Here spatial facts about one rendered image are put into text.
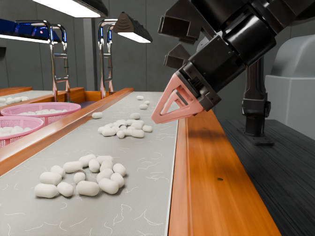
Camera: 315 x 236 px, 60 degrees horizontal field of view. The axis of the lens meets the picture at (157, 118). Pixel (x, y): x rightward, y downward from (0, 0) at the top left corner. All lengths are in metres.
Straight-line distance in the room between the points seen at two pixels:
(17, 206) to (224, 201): 0.28
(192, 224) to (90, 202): 0.16
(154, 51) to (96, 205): 2.83
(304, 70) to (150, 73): 1.55
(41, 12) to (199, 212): 3.24
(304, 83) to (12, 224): 2.54
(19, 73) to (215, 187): 3.27
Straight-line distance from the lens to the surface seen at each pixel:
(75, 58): 3.30
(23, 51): 3.52
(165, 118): 0.41
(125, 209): 0.40
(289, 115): 2.70
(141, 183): 0.47
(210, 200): 0.37
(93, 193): 0.43
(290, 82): 2.65
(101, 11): 0.66
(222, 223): 0.33
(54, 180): 0.47
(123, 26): 1.07
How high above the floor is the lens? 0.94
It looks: 12 degrees down
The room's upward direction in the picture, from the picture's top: straight up
